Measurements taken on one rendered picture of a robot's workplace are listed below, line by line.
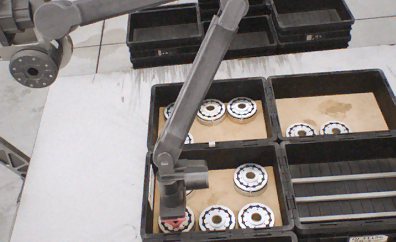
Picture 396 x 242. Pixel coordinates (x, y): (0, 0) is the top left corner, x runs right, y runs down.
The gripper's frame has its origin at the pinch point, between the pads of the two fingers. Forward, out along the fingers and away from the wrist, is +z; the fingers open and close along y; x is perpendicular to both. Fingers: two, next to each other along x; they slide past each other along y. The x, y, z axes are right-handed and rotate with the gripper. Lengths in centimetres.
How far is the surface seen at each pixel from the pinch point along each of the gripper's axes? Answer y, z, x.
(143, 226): -4.5, -3.9, 8.2
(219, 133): 35.1, 6.1, -13.6
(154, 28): 151, 41, 19
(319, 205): 4.8, 5.8, -41.0
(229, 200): 8.3, 6.0, -15.1
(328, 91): 50, 4, -53
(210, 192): 11.7, 6.0, -9.7
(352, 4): 235, 89, -126
